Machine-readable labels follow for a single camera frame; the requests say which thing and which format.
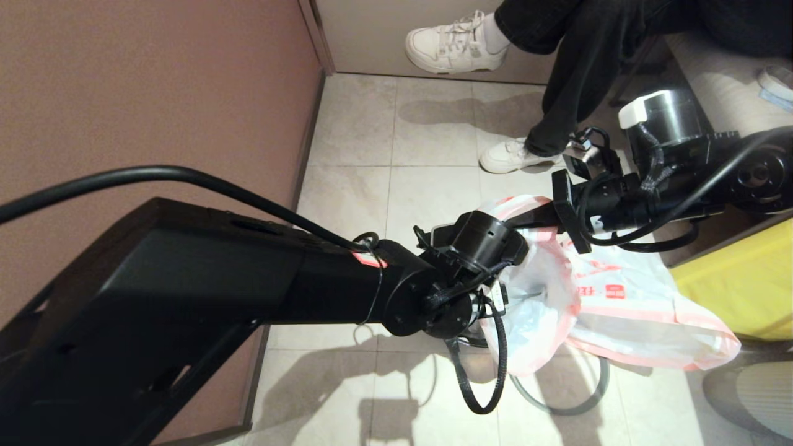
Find beige upholstered bench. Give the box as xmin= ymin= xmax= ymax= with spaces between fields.
xmin=666 ymin=34 xmax=793 ymax=214

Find white sock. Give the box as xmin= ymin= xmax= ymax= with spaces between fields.
xmin=482 ymin=14 xmax=510 ymax=56

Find grey ribbed rounded object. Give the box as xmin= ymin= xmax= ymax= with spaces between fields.
xmin=701 ymin=361 xmax=793 ymax=442

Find white round object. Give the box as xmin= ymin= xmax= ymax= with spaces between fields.
xmin=757 ymin=65 xmax=793 ymax=95

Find grey-brown door frame post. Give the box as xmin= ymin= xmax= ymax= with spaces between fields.
xmin=297 ymin=0 xmax=336 ymax=78

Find grey bin retaining ring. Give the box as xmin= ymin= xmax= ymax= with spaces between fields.
xmin=511 ymin=356 xmax=610 ymax=416

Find white red plastic bag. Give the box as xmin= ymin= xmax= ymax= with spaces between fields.
xmin=480 ymin=195 xmax=584 ymax=377

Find white sneaker with grey laces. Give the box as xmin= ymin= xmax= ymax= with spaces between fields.
xmin=405 ymin=10 xmax=510 ymax=76

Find used white pink-rimmed trash bag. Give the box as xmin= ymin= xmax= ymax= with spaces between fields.
xmin=558 ymin=242 xmax=742 ymax=371

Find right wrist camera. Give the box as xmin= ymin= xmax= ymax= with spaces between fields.
xmin=563 ymin=127 xmax=622 ymax=181

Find plain white sneaker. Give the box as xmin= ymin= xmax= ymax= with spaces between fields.
xmin=479 ymin=138 xmax=566 ymax=175

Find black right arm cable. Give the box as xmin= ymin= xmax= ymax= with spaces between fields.
xmin=576 ymin=127 xmax=793 ymax=253

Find yellow plastic bag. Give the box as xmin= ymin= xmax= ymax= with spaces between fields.
xmin=672 ymin=218 xmax=793 ymax=343

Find black trousers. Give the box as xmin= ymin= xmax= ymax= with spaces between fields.
xmin=494 ymin=0 xmax=793 ymax=159

